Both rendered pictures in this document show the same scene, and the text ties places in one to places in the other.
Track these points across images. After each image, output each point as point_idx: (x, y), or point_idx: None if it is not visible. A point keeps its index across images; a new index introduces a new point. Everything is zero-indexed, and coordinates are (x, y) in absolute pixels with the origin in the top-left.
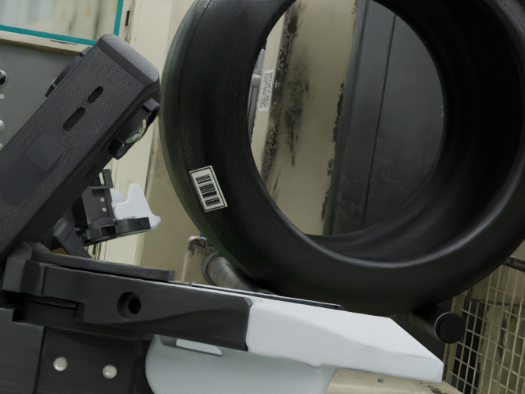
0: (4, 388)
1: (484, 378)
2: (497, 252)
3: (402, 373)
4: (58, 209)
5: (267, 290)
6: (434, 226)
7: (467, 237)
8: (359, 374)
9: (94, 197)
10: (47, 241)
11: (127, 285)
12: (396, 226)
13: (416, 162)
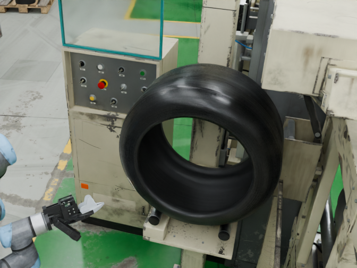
0: None
1: (303, 202)
2: (240, 217)
3: None
4: None
5: (156, 213)
6: (251, 173)
7: (226, 212)
8: (199, 235)
9: (70, 208)
10: (50, 228)
11: None
12: (236, 170)
13: (284, 112)
